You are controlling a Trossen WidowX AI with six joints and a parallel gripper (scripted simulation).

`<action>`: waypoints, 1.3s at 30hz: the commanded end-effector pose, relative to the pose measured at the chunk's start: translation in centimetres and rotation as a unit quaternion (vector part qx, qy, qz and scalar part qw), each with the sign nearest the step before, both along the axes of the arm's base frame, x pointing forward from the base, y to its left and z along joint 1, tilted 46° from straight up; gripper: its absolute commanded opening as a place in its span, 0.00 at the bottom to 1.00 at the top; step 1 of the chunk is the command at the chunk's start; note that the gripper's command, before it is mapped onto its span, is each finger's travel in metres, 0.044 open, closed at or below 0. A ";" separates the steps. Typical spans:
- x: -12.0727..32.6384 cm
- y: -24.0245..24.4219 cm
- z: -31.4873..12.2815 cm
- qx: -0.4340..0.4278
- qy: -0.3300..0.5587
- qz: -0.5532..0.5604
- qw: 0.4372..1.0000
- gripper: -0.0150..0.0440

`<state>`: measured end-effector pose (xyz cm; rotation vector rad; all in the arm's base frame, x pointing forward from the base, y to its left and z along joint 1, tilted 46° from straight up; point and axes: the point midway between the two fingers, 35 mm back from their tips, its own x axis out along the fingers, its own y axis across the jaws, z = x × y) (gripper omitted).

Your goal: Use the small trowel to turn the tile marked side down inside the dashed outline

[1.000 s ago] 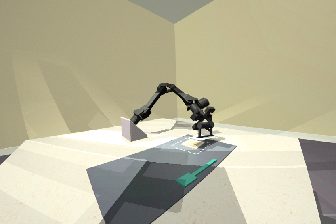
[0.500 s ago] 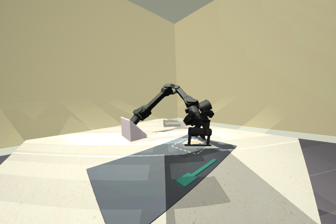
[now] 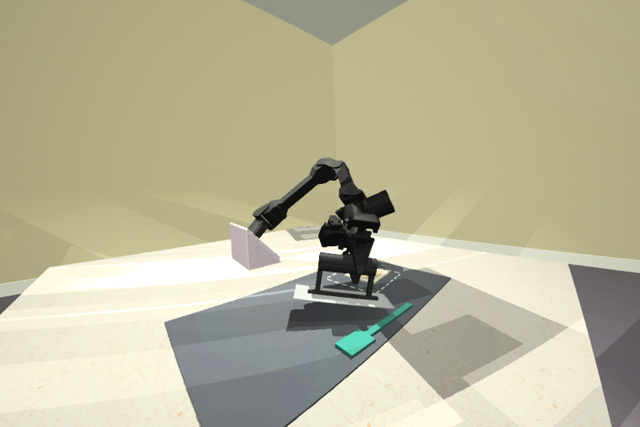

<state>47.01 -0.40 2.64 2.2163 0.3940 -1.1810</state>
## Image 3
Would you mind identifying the cream square tile with dark blue center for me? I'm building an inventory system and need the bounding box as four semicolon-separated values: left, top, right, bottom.
345;269;390;284

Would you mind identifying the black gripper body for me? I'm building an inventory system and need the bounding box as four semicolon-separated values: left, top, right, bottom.
342;212;381;256

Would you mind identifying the teal flat trowel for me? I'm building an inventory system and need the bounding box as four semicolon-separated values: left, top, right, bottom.
335;302;412;359

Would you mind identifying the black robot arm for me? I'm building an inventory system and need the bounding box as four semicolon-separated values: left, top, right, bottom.
248;158;395;250

